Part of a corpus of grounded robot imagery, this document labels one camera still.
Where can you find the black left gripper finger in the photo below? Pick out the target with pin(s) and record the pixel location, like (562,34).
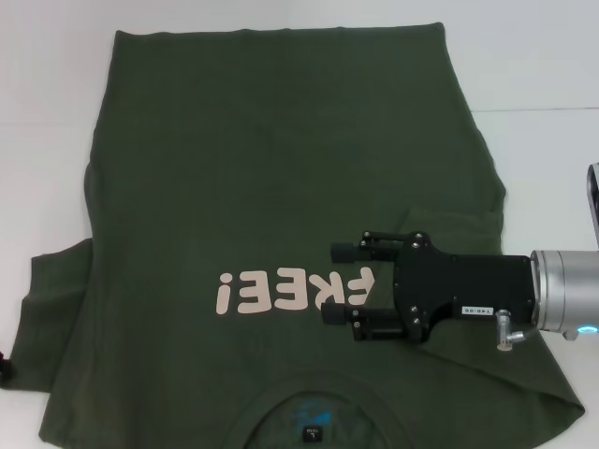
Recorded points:
(5,372)

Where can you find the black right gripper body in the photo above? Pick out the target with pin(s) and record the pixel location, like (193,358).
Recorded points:
(468,283)

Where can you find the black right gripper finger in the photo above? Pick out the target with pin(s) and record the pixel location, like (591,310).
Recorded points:
(344,240)
(374,325)

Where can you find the dark green FREE! t-shirt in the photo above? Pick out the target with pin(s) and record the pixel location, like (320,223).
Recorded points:
(262,154)

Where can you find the silver elbow connector right wrist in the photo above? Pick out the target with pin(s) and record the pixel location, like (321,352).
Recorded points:
(504,328)

